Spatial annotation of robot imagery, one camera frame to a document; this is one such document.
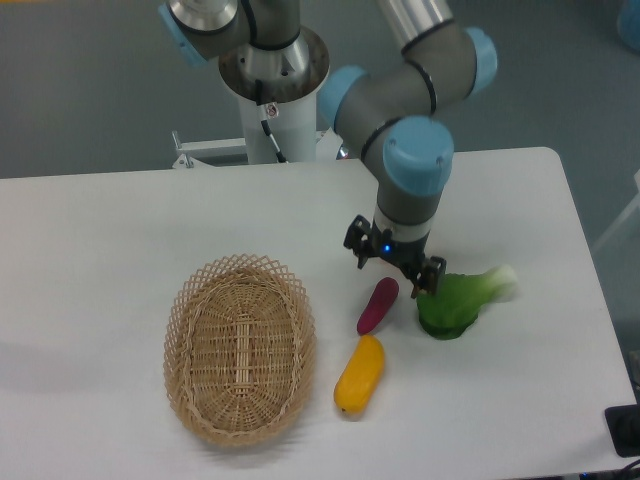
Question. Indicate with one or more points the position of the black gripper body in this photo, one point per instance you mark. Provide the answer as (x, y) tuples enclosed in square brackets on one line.
[(406, 256)]

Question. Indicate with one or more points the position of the woven wicker basket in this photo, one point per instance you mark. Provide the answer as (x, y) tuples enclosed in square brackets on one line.
[(239, 351)]

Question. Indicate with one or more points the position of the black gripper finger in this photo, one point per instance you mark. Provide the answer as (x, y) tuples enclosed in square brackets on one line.
[(425, 274), (362, 239)]

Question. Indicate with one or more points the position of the black device at table edge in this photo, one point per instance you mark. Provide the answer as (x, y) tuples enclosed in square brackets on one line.
[(623, 425)]

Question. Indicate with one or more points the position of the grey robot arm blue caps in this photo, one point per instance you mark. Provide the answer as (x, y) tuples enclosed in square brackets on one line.
[(280, 73)]

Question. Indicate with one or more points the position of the purple sweet potato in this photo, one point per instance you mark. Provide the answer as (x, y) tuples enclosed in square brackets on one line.
[(380, 302)]

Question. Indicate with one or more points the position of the light blue object top right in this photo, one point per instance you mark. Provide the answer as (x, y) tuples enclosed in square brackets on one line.
[(628, 24)]

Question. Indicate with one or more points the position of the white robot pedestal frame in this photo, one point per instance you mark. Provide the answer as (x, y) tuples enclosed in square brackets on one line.
[(272, 133)]

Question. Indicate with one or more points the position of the green bok choy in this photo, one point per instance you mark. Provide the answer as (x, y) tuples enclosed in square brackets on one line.
[(460, 300)]

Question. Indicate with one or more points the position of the yellow mango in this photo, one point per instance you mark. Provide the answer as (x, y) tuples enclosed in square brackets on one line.
[(361, 376)]

